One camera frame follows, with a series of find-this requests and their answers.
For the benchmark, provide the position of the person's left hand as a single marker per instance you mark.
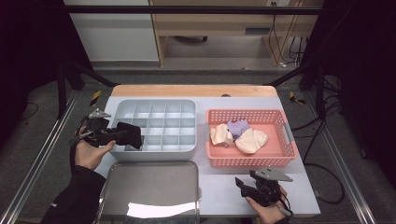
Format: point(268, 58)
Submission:
point(88, 155)

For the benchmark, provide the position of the white divided organizer box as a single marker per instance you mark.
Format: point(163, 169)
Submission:
point(155, 155)

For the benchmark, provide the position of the light wooden desk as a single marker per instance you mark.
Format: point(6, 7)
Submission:
point(218, 23)

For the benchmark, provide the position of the dark curtain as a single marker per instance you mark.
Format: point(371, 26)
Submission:
point(364, 62)
point(28, 46)

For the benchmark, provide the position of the white cabinet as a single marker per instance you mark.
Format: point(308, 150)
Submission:
point(115, 37)

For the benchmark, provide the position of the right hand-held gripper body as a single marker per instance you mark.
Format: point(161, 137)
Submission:
point(267, 189)

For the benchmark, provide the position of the black horizontal crossbar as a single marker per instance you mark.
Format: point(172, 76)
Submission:
point(186, 10)

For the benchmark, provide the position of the pink perforated plastic basket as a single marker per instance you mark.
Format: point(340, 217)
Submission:
point(249, 161)

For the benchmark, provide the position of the black metal stand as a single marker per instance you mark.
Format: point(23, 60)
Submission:
point(60, 93)
point(320, 93)

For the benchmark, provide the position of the person's right hand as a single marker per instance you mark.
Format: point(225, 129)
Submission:
point(269, 214)

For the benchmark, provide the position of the black sock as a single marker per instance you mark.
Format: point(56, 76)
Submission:
point(134, 137)

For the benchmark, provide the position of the yellow and black tape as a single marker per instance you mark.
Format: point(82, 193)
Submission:
point(294, 98)
point(95, 98)

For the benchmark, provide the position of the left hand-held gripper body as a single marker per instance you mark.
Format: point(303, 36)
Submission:
point(98, 130)

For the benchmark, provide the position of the metal floor rail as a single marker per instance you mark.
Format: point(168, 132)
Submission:
point(40, 155)
point(342, 161)

